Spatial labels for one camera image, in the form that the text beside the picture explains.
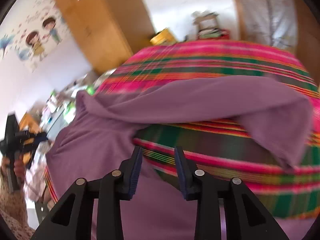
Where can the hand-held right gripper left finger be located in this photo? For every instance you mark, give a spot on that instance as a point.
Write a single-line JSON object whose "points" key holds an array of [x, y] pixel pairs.
{"points": [[135, 175]]}

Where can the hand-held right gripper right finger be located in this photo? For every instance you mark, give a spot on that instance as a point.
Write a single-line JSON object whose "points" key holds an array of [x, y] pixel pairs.
{"points": [[180, 175]]}

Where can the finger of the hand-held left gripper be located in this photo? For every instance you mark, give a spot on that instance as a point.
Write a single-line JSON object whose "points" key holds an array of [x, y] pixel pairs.
{"points": [[37, 137], [30, 158]]}

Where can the purple fleece pants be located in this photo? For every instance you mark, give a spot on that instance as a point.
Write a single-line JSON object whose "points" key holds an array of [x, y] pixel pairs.
{"points": [[175, 100]]}

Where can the person's left hand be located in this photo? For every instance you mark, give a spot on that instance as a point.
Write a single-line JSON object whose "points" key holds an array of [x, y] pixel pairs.
{"points": [[19, 170]]}

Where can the pink plaid blanket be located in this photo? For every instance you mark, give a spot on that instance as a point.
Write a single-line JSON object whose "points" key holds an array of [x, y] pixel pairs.
{"points": [[212, 57]]}

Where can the wooden wardrobe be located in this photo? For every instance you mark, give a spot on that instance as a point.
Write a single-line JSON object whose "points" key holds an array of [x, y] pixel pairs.
{"points": [[100, 22]]}

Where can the yellow bag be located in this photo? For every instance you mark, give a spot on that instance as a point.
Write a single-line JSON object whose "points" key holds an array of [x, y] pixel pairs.
{"points": [[163, 37]]}

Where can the cardboard box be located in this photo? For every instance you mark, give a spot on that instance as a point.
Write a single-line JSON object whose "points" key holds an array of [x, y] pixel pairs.
{"points": [[205, 21]]}

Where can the clear plastic door curtain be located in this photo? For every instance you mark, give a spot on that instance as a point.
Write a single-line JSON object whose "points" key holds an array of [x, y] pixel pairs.
{"points": [[270, 12]]}

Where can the cartoon wall sticker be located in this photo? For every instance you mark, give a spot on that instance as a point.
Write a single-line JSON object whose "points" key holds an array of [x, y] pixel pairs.
{"points": [[37, 37]]}

